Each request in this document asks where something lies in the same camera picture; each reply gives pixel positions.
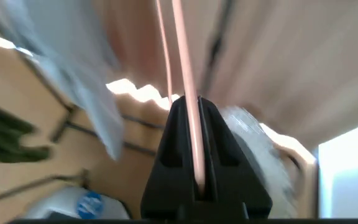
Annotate pink clothes hanger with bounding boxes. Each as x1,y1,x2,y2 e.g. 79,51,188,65
155,0,206,195

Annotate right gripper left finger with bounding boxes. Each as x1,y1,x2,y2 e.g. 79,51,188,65
140,95,197,220

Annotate beige curtain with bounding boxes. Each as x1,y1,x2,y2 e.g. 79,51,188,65
91,0,358,150

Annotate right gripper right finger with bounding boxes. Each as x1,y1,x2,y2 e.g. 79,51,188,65
197,95,273,220

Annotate pale grey shorts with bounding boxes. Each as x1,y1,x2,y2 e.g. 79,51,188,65
0,0,126,161

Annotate white laundry basket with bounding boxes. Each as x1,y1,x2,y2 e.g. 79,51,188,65
219,105,304,218

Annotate black clothes rack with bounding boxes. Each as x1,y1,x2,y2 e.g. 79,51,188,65
17,0,236,156

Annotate green garment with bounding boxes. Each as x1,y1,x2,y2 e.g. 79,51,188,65
0,99,51,164

